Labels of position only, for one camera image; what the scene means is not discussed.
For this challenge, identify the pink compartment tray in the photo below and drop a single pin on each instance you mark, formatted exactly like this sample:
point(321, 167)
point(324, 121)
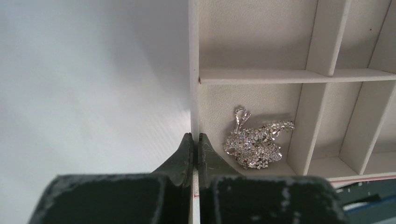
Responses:
point(327, 65)

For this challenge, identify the black mounting rail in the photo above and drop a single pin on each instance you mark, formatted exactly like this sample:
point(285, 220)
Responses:
point(369, 202)

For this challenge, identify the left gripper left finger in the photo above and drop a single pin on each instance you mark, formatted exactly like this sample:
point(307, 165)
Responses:
point(160, 197)

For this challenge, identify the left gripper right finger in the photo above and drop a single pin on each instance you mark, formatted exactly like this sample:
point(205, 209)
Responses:
point(227, 197)

